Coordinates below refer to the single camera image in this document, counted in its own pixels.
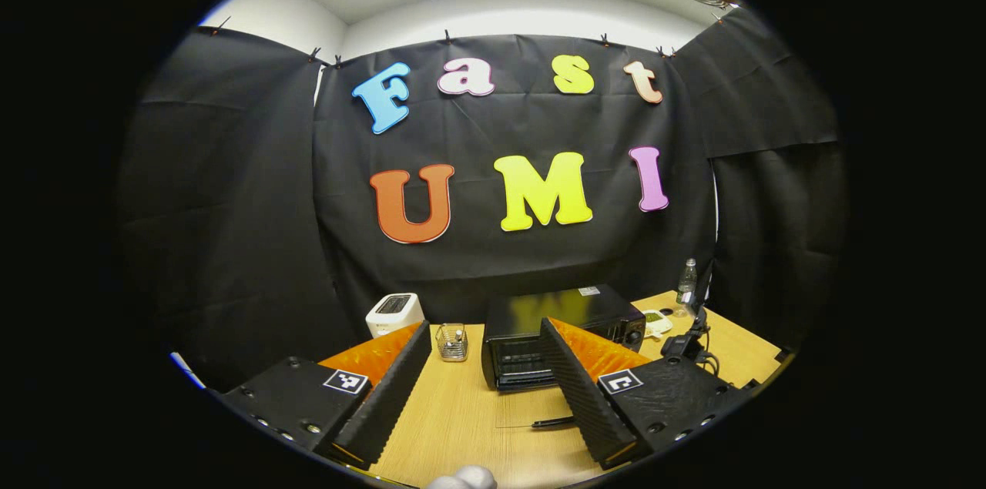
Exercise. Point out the black electric oven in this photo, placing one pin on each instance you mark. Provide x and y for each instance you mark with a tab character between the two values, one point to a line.
539	308

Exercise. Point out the clear plastic water bottle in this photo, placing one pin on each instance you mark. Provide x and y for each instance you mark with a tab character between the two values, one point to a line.
686	287

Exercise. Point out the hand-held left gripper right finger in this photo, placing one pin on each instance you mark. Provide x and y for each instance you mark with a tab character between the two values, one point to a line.
585	396

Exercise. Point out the white toaster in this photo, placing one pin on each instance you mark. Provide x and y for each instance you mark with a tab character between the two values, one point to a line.
394	313

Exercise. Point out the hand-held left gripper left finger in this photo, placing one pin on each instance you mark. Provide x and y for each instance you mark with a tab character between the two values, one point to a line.
385	404

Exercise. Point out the black backdrop cloth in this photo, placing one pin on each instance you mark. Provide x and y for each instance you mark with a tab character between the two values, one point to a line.
231	189

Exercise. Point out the white divided tray with grains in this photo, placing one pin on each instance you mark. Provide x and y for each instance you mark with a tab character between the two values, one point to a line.
656	323

